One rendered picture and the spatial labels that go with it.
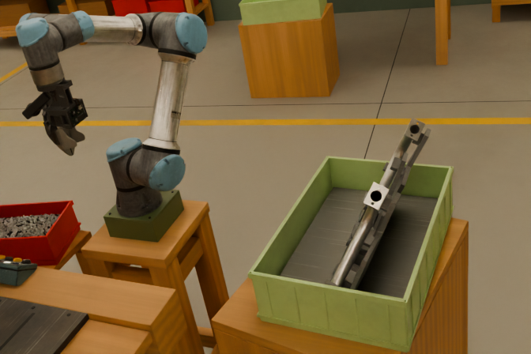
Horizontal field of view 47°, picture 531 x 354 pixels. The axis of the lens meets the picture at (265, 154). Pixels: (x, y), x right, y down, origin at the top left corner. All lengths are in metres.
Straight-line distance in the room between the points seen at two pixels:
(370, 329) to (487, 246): 1.69
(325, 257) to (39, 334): 0.81
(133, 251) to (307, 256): 0.56
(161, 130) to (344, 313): 0.75
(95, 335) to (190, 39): 0.86
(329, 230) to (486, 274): 1.28
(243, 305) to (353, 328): 0.35
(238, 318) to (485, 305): 1.42
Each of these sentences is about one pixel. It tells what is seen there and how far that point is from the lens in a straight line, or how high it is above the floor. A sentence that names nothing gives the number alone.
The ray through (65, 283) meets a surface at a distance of 1.90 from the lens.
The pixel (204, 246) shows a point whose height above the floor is 0.71.
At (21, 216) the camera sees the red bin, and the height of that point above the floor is 0.87.
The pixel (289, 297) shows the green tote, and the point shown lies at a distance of 1.62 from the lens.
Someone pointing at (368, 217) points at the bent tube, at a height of 1.07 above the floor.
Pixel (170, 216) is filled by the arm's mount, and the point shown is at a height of 0.88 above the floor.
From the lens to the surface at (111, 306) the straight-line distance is 1.75.
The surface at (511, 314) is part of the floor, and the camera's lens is 2.86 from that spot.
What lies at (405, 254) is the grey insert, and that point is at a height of 0.85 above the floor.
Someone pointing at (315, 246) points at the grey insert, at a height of 0.85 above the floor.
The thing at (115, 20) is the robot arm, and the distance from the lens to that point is 1.87.
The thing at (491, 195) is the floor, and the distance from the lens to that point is 3.56.
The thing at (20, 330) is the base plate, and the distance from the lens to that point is 1.81.
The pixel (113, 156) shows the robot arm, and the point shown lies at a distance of 1.94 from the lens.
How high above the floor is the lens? 1.98
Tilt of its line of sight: 29 degrees down
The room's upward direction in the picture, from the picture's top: 10 degrees counter-clockwise
